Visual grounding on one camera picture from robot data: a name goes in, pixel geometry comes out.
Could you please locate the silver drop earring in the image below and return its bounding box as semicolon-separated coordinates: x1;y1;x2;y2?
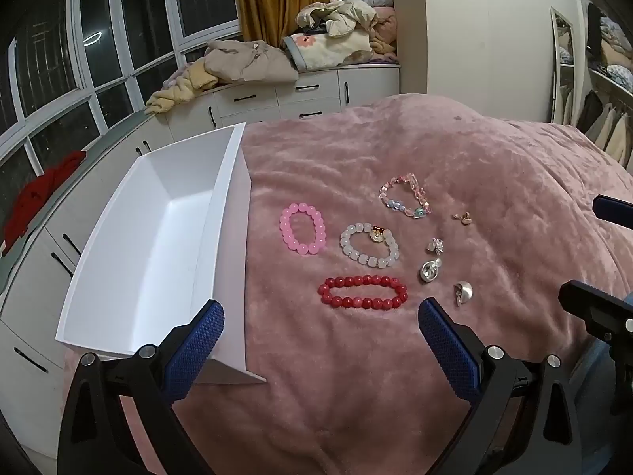
419;257;442;285

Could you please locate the pink plush blanket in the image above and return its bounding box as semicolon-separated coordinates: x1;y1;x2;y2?
59;93;633;475

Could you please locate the red bead bracelet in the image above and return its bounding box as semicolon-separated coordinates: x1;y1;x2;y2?
317;274;409;312

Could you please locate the white rectangular box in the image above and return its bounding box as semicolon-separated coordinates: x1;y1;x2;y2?
54;122;268;387

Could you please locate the white drawer cabinet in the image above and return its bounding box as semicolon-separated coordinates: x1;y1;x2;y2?
0;62;402;461

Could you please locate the pink folded blanket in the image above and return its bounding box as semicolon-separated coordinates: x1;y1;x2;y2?
367;6;400;63

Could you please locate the multicolour crystal bead bracelet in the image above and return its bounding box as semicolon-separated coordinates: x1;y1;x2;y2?
379;172;430;219

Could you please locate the cream padded jacket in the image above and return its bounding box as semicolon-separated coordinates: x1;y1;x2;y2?
296;0;379;40

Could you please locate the standing mirror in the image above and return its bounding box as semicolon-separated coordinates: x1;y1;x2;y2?
548;7;577;125

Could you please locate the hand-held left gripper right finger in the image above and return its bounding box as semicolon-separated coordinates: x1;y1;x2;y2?
418;298;584;475

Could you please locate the white floral quilt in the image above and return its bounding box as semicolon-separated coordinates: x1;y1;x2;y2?
281;28;377;73

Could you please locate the pink bead bracelet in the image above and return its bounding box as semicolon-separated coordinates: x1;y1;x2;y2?
279;202;328;257

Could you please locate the white framed window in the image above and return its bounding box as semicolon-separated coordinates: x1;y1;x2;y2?
0;0;243;209

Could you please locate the person's jeans leg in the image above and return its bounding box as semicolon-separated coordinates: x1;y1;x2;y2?
569;292;633;475

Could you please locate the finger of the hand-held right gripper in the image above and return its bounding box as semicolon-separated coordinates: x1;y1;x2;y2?
558;279;633;343
592;195;633;231

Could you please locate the white bead bracelet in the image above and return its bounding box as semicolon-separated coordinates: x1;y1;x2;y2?
339;222;400;270

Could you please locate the yellow fleece cloth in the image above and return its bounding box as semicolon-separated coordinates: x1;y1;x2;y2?
144;58;219;118

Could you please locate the wardrobe with hanging clothes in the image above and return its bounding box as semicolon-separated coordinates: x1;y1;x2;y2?
575;0;633;171

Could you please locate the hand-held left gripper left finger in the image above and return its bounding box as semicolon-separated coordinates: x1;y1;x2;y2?
57;299;226;475

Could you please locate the red cloth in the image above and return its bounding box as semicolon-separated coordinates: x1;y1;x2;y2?
1;151;87;257

